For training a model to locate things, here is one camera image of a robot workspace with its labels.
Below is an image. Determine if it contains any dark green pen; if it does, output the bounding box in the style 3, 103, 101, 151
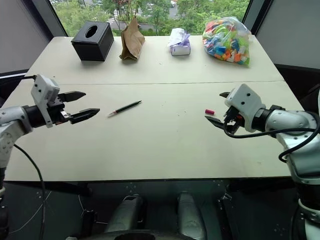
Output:
108, 100, 143, 117

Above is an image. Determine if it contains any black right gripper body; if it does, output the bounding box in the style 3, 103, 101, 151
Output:
223, 106, 247, 134

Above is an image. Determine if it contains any brown paper bag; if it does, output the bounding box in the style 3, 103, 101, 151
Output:
119, 15, 146, 61

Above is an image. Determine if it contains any silver robot left leg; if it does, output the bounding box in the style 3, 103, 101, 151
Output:
104, 194, 144, 235

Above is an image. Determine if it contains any silver robot right leg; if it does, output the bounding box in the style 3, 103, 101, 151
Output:
176, 191, 208, 240

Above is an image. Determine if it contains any white tissue pack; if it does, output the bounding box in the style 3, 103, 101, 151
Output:
167, 27, 192, 56

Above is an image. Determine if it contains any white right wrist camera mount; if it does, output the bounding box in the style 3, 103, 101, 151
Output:
224, 83, 267, 133

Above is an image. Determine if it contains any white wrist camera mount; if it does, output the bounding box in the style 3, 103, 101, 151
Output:
30, 74, 61, 129
224, 83, 267, 133

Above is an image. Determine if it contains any clear bag of colourful blocks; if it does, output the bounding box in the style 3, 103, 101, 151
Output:
202, 16, 252, 68

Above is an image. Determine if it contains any silver robot leg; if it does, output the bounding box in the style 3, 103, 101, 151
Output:
104, 194, 144, 235
176, 191, 208, 240

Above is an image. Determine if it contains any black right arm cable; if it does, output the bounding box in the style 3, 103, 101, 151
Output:
223, 104, 320, 163

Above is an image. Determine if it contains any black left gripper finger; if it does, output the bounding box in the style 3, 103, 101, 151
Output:
69, 108, 101, 125
62, 91, 87, 103

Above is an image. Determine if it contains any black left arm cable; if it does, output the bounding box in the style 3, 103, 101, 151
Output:
13, 143, 46, 240

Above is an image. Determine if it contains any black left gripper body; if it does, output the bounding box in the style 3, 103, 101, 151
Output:
46, 93, 73, 125

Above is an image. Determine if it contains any black tissue box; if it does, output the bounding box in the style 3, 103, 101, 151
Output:
71, 21, 115, 62

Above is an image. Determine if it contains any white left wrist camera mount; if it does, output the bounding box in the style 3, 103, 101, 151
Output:
30, 74, 61, 129

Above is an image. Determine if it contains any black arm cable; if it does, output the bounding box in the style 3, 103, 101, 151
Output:
13, 143, 46, 240
223, 104, 320, 163

